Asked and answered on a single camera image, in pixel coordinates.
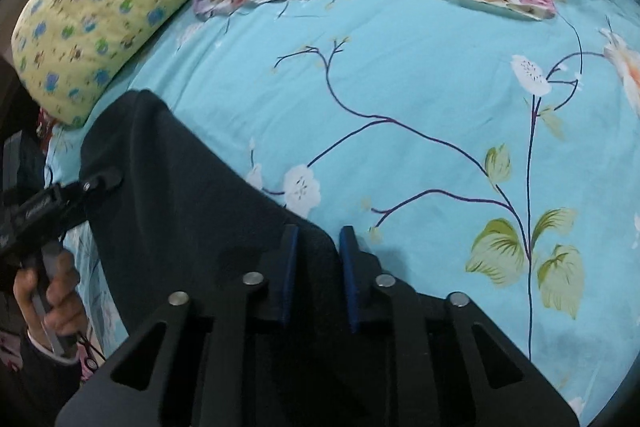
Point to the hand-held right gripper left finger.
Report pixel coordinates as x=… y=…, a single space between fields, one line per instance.
x=289 y=272

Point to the person's left hand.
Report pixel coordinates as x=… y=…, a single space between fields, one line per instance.
x=57 y=292

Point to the dark pants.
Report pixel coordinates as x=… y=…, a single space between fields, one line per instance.
x=200 y=227

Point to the light blue floral bed sheet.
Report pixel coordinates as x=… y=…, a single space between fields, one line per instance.
x=400 y=117

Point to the person's left forearm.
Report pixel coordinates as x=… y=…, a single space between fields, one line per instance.
x=40 y=372

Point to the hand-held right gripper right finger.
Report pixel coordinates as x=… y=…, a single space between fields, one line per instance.
x=348 y=277

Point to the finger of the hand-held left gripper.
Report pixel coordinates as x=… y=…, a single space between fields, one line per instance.
x=97 y=183

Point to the yellow patterned pillow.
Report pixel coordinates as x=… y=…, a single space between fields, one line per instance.
x=105 y=2

